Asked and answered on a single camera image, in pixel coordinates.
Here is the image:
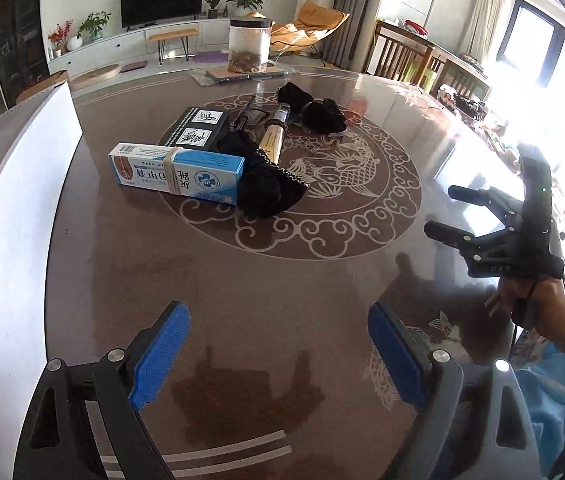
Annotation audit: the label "blue white medicine box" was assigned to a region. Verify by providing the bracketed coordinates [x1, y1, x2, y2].
[109, 143, 244, 206]

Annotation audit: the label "black beaded velvet pouch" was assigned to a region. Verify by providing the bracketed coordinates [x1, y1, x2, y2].
[216, 130, 307, 219]

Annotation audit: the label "beige cosmetic tube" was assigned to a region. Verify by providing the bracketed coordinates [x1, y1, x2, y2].
[258, 103, 291, 164]

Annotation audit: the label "person's right hand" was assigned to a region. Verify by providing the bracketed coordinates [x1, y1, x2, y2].
[499, 278, 565, 340]

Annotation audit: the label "wooden dining chair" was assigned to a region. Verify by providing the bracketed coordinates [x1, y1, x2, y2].
[364, 20, 444, 92]

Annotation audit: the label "black rectangular box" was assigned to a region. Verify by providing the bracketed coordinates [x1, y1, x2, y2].
[159, 107, 229, 152]

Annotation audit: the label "black framed eyeglasses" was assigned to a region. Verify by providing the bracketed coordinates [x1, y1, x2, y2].
[229, 96, 270, 132]

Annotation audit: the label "wooden tray board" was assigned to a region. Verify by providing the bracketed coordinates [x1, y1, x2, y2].
[191, 64, 298, 87]

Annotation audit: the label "grey curtain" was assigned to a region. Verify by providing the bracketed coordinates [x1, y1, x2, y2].
[323, 0, 368, 68]

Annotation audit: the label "orange lounge chair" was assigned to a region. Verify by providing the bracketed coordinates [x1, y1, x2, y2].
[269, 1, 350, 54]

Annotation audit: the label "clear glass jar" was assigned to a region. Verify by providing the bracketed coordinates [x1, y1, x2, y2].
[227, 16, 272, 74]

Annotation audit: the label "white tv cabinet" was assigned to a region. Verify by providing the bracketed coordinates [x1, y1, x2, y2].
[48, 18, 229, 77]

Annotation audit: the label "red flowers in vase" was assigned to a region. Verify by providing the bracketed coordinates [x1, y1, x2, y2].
[47, 20, 73, 58]

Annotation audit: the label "green potted plant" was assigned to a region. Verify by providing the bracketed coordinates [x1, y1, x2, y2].
[78, 11, 111, 41]

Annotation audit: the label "black flat television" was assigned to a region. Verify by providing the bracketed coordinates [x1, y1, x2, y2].
[121, 0, 202, 28]

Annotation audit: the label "dark display cabinet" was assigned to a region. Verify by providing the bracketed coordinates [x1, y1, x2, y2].
[0, 0, 49, 108]

